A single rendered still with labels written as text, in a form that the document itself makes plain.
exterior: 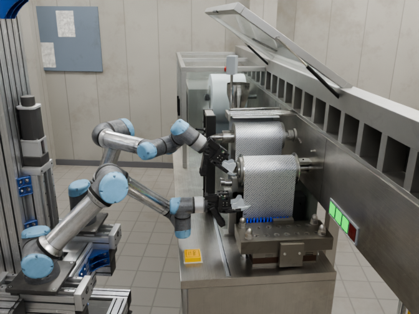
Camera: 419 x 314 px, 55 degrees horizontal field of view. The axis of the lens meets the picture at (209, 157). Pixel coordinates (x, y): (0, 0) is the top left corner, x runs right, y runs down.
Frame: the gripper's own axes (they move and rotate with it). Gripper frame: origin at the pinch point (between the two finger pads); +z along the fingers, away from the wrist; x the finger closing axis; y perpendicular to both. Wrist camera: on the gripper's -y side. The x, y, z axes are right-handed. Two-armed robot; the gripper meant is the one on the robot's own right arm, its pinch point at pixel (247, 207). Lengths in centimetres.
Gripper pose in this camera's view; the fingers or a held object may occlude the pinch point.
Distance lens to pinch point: 184.8
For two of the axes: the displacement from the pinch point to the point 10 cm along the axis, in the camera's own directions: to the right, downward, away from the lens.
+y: 0.1, -9.4, -3.3
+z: 9.9, -0.3, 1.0
